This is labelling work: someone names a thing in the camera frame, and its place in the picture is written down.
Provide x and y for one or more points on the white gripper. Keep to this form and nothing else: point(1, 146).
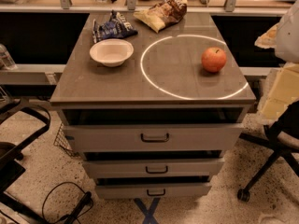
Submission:
point(289, 37)

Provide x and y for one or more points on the red apple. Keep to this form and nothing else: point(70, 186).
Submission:
point(213, 59)

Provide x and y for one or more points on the black office chair right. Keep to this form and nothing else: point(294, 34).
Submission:
point(282, 137)

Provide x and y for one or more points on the yellow brown chip bag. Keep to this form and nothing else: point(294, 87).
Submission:
point(163, 14)

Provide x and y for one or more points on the grey drawer cabinet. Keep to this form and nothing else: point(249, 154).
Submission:
point(162, 83)

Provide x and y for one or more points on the white paper bowl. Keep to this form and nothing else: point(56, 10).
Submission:
point(111, 52)

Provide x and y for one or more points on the blue chip bag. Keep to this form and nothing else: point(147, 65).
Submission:
point(117, 27)

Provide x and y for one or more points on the blue tape cross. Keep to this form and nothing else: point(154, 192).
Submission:
point(148, 212)

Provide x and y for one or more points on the clear plastic bottle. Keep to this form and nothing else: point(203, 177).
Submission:
point(6, 60)

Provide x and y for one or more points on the black chair left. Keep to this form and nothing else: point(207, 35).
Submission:
point(10, 170)

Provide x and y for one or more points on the top drawer with black handle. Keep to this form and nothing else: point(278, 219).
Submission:
point(139, 138)

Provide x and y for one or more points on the drawer with black handle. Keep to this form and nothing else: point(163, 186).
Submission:
point(152, 168)
point(139, 138)
point(152, 190)

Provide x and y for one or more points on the middle drawer with black handle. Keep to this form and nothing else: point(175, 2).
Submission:
point(152, 168)

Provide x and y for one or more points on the bottom drawer with black handle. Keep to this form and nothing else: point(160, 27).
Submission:
point(152, 190)

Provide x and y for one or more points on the wire mesh basket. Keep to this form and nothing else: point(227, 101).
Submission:
point(62, 143)

